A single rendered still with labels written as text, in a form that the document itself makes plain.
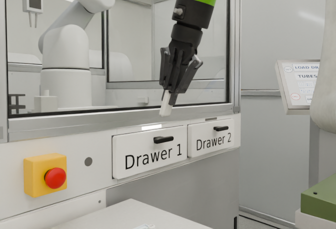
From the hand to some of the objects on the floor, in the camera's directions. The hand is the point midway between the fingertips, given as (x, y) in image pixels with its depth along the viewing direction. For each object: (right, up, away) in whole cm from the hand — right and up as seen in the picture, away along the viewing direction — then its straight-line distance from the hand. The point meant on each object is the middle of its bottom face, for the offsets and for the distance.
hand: (167, 103), depth 76 cm
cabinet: (-37, -99, +48) cm, 116 cm away
